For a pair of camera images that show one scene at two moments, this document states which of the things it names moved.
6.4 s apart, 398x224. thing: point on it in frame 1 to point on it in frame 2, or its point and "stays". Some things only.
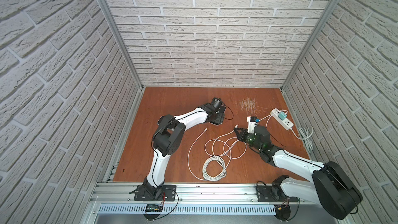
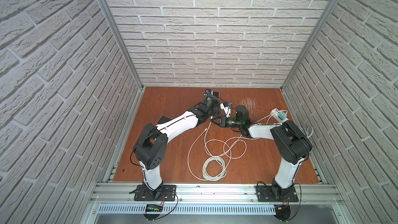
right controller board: (283, 212) stays
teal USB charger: (282, 115) stays
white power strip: (285, 123) stays
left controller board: (154, 208) stays
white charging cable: (236, 126) to (263, 117)
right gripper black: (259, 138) to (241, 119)
